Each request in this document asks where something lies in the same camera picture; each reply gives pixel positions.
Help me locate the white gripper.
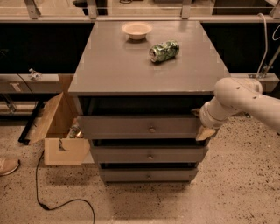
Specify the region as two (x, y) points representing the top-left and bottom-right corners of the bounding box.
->
(191, 102), (223, 141)

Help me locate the grey top drawer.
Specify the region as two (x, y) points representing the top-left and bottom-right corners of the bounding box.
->
(77, 115), (202, 140)

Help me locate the grey drawer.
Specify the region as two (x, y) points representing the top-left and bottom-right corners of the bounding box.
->
(99, 168), (198, 182)
(77, 115), (202, 140)
(91, 146), (208, 163)

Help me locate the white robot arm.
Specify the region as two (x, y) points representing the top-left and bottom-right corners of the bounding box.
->
(192, 78), (280, 141)

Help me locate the grey drawer cabinet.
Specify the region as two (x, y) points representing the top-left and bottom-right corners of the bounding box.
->
(69, 21), (228, 170)

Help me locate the grey middle drawer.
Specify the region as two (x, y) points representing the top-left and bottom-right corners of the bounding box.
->
(91, 146), (208, 163)

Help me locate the grey bottom drawer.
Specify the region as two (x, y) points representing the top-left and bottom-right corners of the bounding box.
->
(99, 168), (198, 182)

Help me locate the open cardboard box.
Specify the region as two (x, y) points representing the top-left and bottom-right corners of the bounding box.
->
(29, 74), (90, 165)

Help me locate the crushed green soda can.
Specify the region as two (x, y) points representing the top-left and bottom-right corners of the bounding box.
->
(149, 40), (179, 63)

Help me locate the white bowl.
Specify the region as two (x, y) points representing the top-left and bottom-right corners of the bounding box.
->
(122, 22), (152, 40)

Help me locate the black metal leg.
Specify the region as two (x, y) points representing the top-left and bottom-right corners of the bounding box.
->
(18, 101), (45, 145)

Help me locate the small clear object on ledge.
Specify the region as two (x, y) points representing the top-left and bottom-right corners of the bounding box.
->
(29, 68), (42, 81)

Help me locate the beige shoe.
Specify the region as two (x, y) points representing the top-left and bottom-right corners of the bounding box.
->
(0, 157), (20, 176)

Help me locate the black power cable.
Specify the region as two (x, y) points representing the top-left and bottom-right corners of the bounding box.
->
(34, 150), (96, 224)

